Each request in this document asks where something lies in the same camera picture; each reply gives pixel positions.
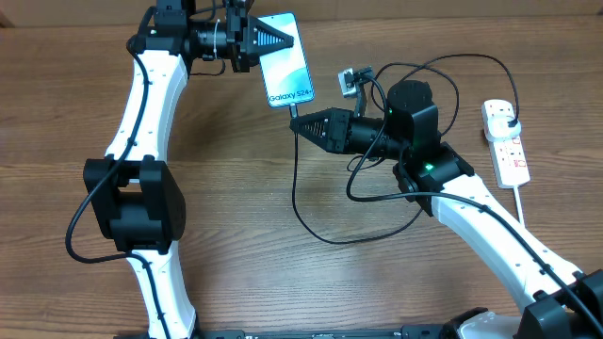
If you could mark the white charger plug adapter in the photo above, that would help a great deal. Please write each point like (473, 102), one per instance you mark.
(501, 128)

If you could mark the blue-screen Galaxy smartphone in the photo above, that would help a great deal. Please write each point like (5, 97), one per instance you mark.
(285, 72)

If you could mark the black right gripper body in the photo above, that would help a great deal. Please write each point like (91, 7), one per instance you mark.
(343, 132)

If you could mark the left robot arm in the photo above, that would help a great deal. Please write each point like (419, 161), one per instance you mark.
(135, 199)

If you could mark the white power strip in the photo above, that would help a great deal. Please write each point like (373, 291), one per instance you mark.
(509, 160)

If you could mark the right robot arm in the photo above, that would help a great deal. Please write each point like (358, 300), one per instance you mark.
(554, 297)

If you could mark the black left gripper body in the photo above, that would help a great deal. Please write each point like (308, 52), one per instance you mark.
(236, 40)

